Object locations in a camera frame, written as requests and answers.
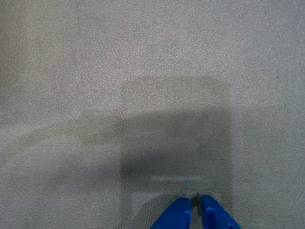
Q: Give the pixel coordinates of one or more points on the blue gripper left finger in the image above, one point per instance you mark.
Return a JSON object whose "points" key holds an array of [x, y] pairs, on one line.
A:
{"points": [[176, 214]]}

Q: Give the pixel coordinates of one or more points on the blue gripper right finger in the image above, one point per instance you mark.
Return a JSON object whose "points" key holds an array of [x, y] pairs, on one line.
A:
{"points": [[214, 217]]}

